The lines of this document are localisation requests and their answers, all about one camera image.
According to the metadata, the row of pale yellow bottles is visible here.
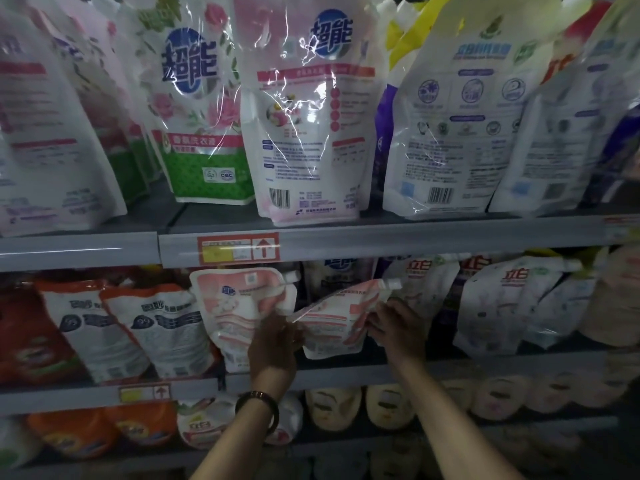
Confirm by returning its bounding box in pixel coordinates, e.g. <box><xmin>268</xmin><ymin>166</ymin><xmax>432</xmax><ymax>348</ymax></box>
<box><xmin>304</xmin><ymin>353</ymin><xmax>640</xmax><ymax>432</ymax></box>

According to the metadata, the red-framed price tag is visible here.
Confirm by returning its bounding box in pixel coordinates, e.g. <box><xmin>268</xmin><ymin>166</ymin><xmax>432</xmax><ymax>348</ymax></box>
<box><xmin>196</xmin><ymin>231</ymin><xmax>283</xmax><ymax>267</ymax></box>
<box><xmin>119</xmin><ymin>381</ymin><xmax>172</xmax><ymax>404</ymax></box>

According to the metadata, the row of red detergent bottles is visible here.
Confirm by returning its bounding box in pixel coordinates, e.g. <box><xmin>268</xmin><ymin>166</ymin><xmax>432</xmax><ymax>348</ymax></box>
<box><xmin>0</xmin><ymin>269</ymin><xmax>141</xmax><ymax>387</ymax></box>

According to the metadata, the person's right hand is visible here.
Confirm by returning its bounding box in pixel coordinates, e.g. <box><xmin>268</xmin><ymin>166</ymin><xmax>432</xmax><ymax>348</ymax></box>
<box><xmin>364</xmin><ymin>297</ymin><xmax>432</xmax><ymax>367</ymax></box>

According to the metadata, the row of pale round packs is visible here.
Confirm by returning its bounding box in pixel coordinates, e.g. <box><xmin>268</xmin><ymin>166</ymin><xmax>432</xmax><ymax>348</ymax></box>
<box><xmin>254</xmin><ymin>425</ymin><xmax>603</xmax><ymax>480</ymax></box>

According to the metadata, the person's right forearm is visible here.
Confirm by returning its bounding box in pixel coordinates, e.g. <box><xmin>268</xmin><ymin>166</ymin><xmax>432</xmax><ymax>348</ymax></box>
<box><xmin>390</xmin><ymin>357</ymin><xmax>527</xmax><ymax>480</ymax></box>

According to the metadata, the white green-label bottle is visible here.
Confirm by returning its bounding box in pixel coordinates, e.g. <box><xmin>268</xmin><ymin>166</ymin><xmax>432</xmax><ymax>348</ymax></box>
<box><xmin>176</xmin><ymin>393</ymin><xmax>237</xmax><ymax>452</ymax></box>

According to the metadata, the grey metal shelf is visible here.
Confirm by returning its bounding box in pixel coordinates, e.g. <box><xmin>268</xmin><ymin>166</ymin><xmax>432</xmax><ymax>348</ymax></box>
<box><xmin>0</xmin><ymin>179</ymin><xmax>640</xmax><ymax>480</ymax></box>

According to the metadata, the person's left hand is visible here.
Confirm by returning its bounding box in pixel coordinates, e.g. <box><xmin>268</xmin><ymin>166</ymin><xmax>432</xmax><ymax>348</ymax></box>
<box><xmin>247</xmin><ymin>313</ymin><xmax>307</xmax><ymax>402</ymax></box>

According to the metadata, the white pink-label bottle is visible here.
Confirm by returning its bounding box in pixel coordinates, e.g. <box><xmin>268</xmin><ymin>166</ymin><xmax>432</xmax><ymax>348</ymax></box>
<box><xmin>264</xmin><ymin>391</ymin><xmax>305</xmax><ymax>447</ymax></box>

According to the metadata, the person's left forearm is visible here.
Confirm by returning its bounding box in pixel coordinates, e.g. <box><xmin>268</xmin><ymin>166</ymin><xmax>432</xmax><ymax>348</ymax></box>
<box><xmin>190</xmin><ymin>395</ymin><xmax>277</xmax><ymax>480</ymax></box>

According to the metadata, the dark beaded bracelet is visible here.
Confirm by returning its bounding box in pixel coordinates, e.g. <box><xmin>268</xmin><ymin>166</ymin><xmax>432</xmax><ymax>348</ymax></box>
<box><xmin>234</xmin><ymin>389</ymin><xmax>282</xmax><ymax>432</ymax></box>

